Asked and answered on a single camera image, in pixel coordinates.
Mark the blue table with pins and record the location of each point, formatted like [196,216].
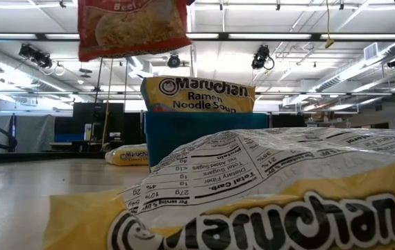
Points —
[68,137]

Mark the blue plastic bin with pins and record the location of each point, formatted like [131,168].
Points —
[190,135]

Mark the grey curtain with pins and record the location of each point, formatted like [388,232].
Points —
[34,128]

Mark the red Maruchan ramen pack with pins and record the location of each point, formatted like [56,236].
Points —
[131,31]

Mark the black screen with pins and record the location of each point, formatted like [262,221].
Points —
[86,121]

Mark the white air vent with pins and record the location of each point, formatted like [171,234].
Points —
[374,51]

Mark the black metal table frame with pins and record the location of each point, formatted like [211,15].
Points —
[44,157]

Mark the black ceiling-hung camera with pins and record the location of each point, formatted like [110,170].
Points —
[35,55]
[261,57]

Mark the yellow Maruchan ramen pack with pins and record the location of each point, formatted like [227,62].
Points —
[252,166]
[127,157]

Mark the round black ceiling lamp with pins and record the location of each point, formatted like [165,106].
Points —
[174,60]

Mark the blue Maruchan ramen pack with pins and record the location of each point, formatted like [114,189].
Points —
[200,95]

